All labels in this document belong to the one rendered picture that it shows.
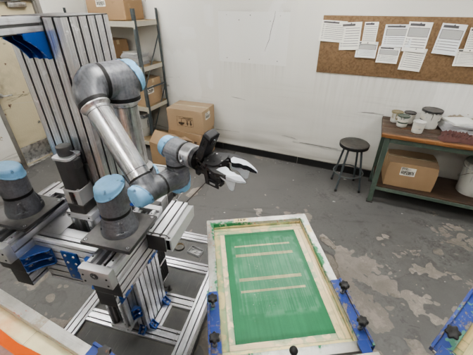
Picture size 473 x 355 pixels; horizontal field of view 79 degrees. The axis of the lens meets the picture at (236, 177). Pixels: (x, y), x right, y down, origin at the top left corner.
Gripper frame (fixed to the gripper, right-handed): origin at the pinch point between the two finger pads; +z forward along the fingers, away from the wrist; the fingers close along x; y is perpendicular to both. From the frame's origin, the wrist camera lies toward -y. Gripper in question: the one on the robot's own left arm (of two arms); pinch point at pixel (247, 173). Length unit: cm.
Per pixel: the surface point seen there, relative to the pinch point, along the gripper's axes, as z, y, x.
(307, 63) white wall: -129, 67, -287
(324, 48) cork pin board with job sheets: -110, 49, -293
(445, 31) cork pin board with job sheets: 0, 32, -326
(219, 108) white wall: -247, 135, -245
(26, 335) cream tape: -52, 51, 64
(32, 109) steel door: -438, 103, -59
